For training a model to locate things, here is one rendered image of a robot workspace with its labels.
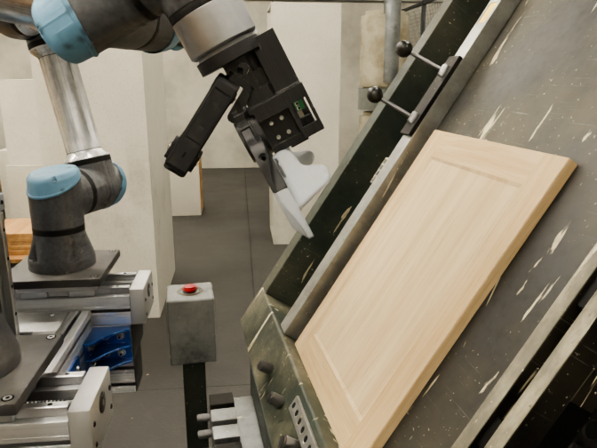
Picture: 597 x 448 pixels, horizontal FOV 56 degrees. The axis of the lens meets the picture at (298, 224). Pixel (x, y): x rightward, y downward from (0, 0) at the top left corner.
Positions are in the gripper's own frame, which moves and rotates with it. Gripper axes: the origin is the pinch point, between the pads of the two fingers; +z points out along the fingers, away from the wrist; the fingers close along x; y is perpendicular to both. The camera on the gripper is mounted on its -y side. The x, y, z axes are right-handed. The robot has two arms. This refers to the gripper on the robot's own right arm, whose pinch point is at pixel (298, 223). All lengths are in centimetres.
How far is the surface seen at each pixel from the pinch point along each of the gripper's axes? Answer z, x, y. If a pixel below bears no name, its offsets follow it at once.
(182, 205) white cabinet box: 74, 540, -119
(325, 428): 40.2, 21.6, -13.3
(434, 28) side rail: -4, 86, 52
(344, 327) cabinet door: 35, 40, -3
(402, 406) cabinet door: 36.0, 11.4, 0.3
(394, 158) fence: 15, 62, 24
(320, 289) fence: 33, 58, -5
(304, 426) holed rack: 39.2, 23.4, -16.6
